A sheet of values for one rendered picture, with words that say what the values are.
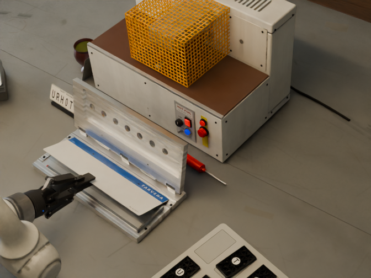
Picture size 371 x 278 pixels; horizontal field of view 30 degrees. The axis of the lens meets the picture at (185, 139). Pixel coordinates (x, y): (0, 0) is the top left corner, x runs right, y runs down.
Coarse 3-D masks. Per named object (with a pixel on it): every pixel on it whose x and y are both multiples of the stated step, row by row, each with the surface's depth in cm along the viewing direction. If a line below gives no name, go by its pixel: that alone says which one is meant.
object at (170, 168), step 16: (80, 80) 206; (80, 96) 207; (96, 96) 202; (80, 112) 211; (96, 112) 208; (112, 112) 202; (128, 112) 195; (96, 128) 209; (112, 128) 206; (144, 128) 195; (160, 128) 191; (112, 144) 207; (128, 144) 203; (144, 144) 199; (160, 144) 194; (176, 144) 187; (128, 160) 205; (144, 160) 200; (160, 160) 197; (176, 160) 192; (160, 176) 198; (176, 176) 194
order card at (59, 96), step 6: (54, 90) 228; (60, 90) 226; (54, 96) 229; (60, 96) 227; (66, 96) 225; (72, 96) 223; (60, 102) 228; (66, 102) 226; (72, 102) 224; (66, 108) 226; (72, 108) 225
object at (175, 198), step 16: (80, 128) 217; (96, 144) 214; (48, 160) 211; (112, 160) 209; (144, 176) 204; (80, 192) 201; (96, 192) 201; (160, 192) 199; (176, 192) 197; (96, 208) 196; (112, 208) 196; (112, 224) 194
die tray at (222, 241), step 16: (224, 224) 192; (208, 240) 188; (224, 240) 188; (240, 240) 188; (192, 256) 185; (208, 256) 185; (224, 256) 184; (256, 256) 184; (160, 272) 182; (208, 272) 181; (240, 272) 181
